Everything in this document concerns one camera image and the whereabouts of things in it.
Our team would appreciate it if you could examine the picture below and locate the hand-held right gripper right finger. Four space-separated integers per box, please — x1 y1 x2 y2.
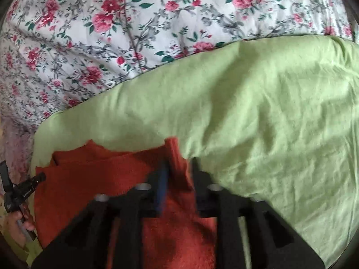
190 157 326 269

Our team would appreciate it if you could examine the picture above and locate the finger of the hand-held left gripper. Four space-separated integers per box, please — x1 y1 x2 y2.
0 161 13 192
16 172 47 200

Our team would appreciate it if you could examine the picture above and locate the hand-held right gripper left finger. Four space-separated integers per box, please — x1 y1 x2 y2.
31 165 170 269

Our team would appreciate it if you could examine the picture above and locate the orange knit sweater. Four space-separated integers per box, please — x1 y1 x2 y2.
34 137 220 269

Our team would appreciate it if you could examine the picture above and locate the person's left hand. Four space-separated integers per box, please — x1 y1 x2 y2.
11 204 36 239

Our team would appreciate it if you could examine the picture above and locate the pastel floral cloth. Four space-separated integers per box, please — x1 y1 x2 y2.
0 122 38 199

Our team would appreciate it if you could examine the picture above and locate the light green bed sheet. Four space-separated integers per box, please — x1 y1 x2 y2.
26 33 359 269

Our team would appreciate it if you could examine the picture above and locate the white red-flowered quilt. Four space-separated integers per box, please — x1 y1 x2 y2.
0 0 359 128

